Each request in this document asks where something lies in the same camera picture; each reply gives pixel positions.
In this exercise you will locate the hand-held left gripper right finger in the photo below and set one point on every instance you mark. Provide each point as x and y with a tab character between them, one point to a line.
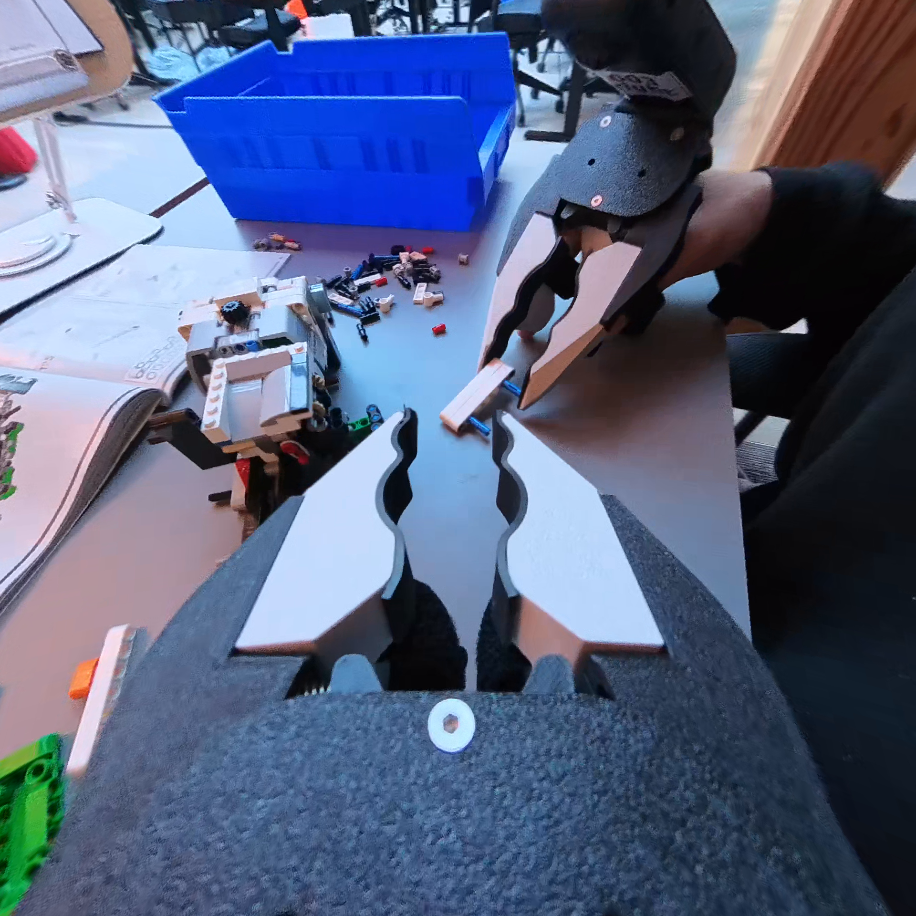
572	565

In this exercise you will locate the green lego panel piece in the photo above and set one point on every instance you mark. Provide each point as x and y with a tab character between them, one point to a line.
28	808

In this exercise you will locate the small cluster of lego pins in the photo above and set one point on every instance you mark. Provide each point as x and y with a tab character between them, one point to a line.
275	242

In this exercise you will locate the white lego beam orange end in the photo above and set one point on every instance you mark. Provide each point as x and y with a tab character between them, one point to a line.
100	701

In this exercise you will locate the lego instruction booklet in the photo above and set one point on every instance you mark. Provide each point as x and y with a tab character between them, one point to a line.
93	458

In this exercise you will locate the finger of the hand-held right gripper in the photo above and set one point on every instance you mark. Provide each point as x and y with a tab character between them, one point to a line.
594	293
519	265

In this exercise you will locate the white lego truck model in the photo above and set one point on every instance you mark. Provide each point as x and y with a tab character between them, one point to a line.
243	386

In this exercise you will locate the person's right hand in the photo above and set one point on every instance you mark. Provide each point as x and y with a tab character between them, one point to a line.
730	215

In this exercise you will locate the person's dark clothing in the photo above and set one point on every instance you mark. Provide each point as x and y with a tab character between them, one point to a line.
844	572

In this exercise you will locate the black office chair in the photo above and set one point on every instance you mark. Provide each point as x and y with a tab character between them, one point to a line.
565	93
250	25

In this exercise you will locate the person's right forearm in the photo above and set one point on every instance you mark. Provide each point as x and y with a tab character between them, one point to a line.
816	236

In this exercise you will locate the blue storage bin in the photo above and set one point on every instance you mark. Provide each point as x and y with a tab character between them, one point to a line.
343	164

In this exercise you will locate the wooden board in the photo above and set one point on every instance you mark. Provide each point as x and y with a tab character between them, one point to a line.
114	43

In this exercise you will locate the red rounded object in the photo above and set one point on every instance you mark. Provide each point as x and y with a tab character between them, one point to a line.
14	154

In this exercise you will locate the pile of small lego pieces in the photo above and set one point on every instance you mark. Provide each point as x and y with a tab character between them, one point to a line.
422	293

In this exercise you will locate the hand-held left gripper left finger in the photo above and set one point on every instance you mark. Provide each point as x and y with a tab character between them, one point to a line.
336	558

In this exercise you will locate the white folding stand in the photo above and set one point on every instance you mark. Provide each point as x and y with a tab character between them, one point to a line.
100	229

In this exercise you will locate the white lego panel blue pins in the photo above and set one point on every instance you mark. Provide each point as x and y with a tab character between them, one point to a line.
476	393

